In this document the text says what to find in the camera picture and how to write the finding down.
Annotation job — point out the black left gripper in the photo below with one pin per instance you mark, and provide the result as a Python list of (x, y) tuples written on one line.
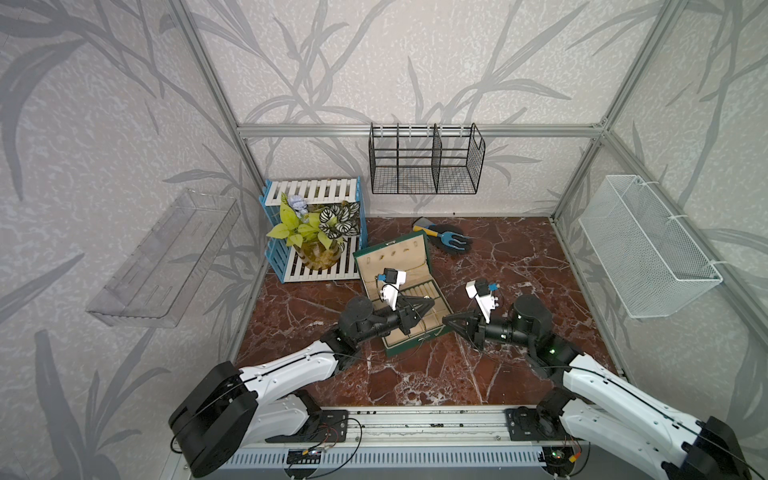
[(403, 318)]

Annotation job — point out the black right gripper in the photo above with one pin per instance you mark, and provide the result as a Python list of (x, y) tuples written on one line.
[(478, 335)]

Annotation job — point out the green jewelry box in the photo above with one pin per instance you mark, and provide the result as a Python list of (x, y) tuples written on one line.
[(408, 253)]

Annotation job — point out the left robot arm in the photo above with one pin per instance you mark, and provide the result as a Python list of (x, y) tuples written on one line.
[(231, 406)]

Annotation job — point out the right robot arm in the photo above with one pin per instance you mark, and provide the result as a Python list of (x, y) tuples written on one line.
[(592, 403)]

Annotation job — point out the black blue garden glove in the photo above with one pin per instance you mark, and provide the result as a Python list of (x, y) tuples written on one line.
[(440, 228)]

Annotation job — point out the glass vase with artificial plants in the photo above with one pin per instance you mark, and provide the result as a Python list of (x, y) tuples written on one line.
[(317, 234)]

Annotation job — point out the blue white picket plant stand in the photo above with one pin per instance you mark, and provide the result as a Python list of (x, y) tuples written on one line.
[(283, 259)]

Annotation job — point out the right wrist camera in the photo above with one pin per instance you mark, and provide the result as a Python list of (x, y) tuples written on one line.
[(484, 293)]

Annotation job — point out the blue fork yellow handle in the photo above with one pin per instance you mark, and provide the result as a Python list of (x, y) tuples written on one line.
[(452, 241)]

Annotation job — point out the black wire wall basket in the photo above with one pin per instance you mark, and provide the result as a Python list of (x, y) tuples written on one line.
[(426, 160)]

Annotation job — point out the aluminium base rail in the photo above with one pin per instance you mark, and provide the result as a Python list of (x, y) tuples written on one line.
[(395, 437)]

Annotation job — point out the white mesh wall basket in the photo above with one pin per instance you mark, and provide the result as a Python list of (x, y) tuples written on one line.
[(653, 263)]

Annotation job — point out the clear acrylic wall shelf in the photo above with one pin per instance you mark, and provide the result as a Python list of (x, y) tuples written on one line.
[(155, 285)]

